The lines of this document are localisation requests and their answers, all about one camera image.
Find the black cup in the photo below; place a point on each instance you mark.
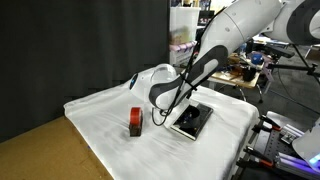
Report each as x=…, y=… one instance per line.
x=249, y=73

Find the white tablecloth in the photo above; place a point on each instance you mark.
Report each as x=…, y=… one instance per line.
x=133, y=156

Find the black mug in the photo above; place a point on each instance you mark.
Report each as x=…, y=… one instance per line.
x=192, y=116

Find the grey metal base plate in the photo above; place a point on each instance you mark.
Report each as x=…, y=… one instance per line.
x=278, y=118

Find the black perforated mounting board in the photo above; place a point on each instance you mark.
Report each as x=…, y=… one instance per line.
x=283, y=146

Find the brown wooden table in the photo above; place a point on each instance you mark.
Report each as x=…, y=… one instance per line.
x=40, y=156

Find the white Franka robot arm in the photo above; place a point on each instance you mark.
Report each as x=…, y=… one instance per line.
x=216, y=40

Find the black hardcover book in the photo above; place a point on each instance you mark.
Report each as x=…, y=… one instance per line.
x=201, y=123

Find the black clamp with orange grip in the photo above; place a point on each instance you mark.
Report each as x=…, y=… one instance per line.
x=256, y=160
x=268, y=121

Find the translucent plastic storage bin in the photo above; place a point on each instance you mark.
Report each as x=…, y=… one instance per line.
x=183, y=26

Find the small aluminium bracket block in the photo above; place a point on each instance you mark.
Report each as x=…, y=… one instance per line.
x=290, y=133

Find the black curtain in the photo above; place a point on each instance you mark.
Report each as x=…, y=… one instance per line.
x=83, y=50

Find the blue round object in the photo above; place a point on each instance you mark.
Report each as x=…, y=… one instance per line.
x=257, y=59

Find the cluttered wooden workbench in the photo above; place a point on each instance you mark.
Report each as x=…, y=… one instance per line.
x=240, y=78

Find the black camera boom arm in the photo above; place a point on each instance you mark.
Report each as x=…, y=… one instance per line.
x=290, y=65

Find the red tape dispenser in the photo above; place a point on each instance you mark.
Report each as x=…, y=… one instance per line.
x=135, y=120

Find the aluminium extrusion rail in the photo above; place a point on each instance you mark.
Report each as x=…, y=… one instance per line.
x=293, y=163

